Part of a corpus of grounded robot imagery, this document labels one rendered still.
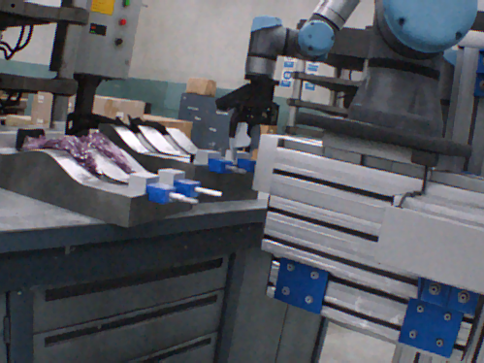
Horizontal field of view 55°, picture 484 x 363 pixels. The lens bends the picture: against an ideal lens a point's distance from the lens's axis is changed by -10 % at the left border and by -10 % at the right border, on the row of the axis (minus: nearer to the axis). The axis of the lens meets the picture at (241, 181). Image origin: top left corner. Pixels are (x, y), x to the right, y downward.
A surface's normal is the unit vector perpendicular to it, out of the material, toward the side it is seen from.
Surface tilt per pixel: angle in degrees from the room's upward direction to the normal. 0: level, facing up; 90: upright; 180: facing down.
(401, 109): 72
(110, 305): 90
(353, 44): 90
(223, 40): 90
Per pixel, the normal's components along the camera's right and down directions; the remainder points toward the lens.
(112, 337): 0.78, 0.22
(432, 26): -0.18, 0.23
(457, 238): -0.57, 0.03
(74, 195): -0.34, 0.08
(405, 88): -0.14, -0.19
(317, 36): 0.04, 0.15
